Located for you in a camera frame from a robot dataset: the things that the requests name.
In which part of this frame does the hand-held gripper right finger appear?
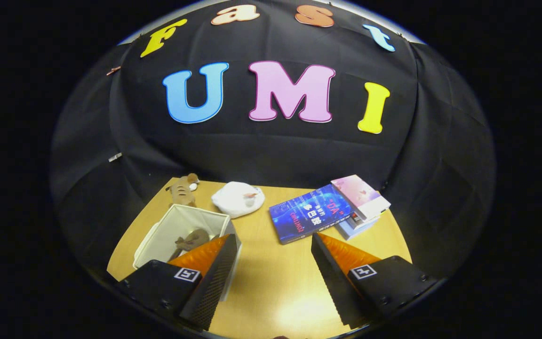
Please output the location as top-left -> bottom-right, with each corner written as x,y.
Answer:
311,232 -> 442,330

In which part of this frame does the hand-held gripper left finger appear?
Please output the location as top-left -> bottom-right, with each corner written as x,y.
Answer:
116,233 -> 242,331

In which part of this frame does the brown fuzzy shoe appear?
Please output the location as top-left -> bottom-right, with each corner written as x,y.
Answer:
175,229 -> 213,251

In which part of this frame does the grey fabric storage box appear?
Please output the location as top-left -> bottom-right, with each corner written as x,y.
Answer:
133,204 -> 242,302

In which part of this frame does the light blue book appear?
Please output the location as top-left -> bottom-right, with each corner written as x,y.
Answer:
335,217 -> 381,241

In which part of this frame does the white book with red spine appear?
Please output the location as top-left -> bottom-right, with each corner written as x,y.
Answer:
349,210 -> 384,230

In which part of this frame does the dark blue book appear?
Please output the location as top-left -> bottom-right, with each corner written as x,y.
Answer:
269,184 -> 354,245

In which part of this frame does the white plush toy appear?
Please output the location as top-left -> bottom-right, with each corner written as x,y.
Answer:
211,181 -> 266,219

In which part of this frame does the pink cover book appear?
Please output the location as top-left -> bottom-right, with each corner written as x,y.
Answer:
331,175 -> 391,222

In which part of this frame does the brown plush toy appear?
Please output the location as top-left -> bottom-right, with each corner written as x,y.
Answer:
166,173 -> 200,208

